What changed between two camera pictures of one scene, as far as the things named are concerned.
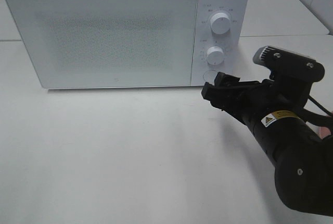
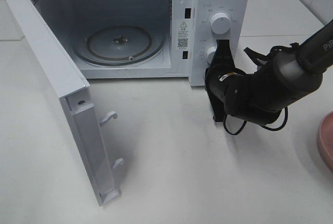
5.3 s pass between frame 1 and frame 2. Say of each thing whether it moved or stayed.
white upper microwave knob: stayed
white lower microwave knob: stayed
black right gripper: moved
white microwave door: moved
